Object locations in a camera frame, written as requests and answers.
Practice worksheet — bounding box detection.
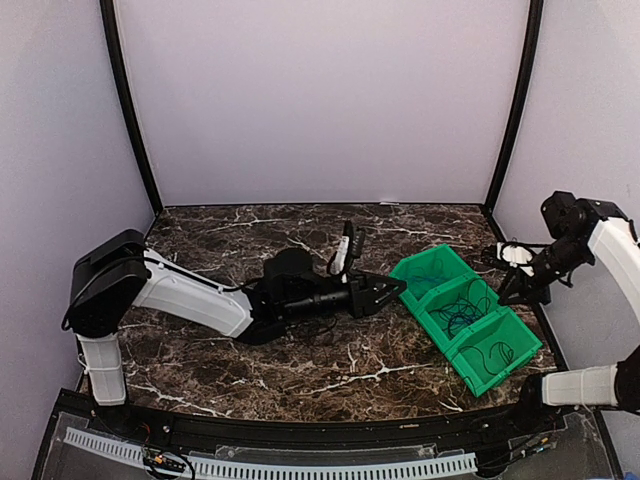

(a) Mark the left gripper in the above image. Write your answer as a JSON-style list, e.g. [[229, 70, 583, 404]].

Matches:
[[284, 270, 409, 324]]

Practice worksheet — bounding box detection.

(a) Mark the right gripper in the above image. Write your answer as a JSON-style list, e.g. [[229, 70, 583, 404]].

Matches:
[[498, 235, 593, 306]]

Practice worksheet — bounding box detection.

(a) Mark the light blue cable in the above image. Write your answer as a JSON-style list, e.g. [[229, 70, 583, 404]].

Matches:
[[402, 257, 451, 291]]

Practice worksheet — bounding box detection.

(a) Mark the dark blue cable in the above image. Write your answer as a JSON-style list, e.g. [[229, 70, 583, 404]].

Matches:
[[444, 292, 494, 331]]

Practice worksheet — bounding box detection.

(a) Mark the black cable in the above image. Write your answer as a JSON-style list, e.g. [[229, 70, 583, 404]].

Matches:
[[427, 279, 501, 336]]

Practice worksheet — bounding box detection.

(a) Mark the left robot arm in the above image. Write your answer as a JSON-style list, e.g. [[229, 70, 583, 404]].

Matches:
[[61, 223, 407, 436]]

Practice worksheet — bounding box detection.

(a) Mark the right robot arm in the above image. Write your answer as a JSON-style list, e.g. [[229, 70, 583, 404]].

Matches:
[[487, 191, 639, 434]]

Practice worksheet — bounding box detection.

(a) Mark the green bin near compartment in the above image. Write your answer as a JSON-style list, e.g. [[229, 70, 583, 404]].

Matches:
[[445, 307, 543, 398]]

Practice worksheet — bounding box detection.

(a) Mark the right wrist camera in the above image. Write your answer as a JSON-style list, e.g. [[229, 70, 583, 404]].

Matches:
[[481, 242, 534, 276]]

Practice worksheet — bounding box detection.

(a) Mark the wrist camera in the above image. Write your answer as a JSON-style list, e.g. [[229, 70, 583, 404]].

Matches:
[[327, 220, 366, 283], [481, 242, 534, 276]]

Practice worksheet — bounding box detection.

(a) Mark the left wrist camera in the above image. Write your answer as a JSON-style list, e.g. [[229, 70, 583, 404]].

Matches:
[[327, 220, 366, 283]]

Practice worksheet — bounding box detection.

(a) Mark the black front rail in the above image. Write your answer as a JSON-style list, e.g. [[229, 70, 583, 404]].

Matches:
[[82, 403, 566, 452]]

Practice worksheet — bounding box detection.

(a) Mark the white slotted cable duct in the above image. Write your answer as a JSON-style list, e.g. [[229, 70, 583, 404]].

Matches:
[[63, 427, 478, 479]]

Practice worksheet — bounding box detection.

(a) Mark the left black frame post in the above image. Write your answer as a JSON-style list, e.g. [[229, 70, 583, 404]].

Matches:
[[99, 0, 164, 217]]

